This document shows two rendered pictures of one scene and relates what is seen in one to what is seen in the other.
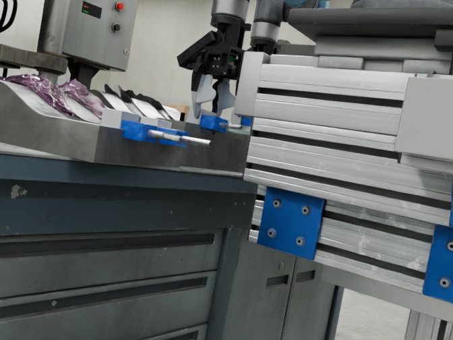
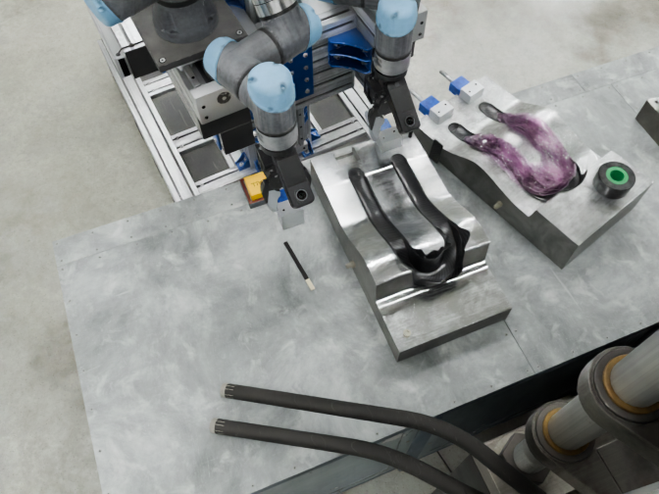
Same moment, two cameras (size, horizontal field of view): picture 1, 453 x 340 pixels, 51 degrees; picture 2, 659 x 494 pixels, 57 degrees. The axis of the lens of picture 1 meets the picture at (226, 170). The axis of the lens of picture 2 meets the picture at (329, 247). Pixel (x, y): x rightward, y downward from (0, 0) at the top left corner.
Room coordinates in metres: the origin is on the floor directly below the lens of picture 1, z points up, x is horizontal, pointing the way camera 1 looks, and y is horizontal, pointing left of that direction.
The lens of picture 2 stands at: (1.92, 0.40, 2.02)
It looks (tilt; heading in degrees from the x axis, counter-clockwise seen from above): 60 degrees down; 209
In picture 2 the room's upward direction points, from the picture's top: 1 degrees counter-clockwise
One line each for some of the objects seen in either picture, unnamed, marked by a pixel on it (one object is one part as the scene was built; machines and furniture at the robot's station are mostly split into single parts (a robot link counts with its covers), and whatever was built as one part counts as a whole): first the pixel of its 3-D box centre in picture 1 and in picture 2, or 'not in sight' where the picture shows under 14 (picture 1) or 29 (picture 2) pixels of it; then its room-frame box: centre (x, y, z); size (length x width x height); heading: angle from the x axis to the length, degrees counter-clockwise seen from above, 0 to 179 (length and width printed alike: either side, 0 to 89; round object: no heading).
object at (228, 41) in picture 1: (225, 49); (386, 83); (1.02, 0.05, 1.05); 0.09 x 0.08 x 0.12; 50
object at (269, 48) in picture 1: (261, 64); (278, 155); (1.32, -0.04, 1.09); 0.09 x 0.08 x 0.12; 50
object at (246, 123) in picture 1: (254, 121); (282, 196); (1.31, -0.05, 0.93); 0.13 x 0.05 x 0.05; 50
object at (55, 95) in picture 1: (43, 90); (525, 147); (0.90, 0.36, 0.90); 0.26 x 0.18 x 0.08; 68
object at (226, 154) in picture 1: (152, 127); (405, 230); (1.23, 0.21, 0.87); 0.50 x 0.26 x 0.14; 50
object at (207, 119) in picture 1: (217, 124); (380, 126); (1.01, 0.04, 0.90); 0.13 x 0.05 x 0.05; 50
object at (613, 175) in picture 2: not in sight; (614, 179); (0.93, 0.57, 0.93); 0.08 x 0.08 x 0.04
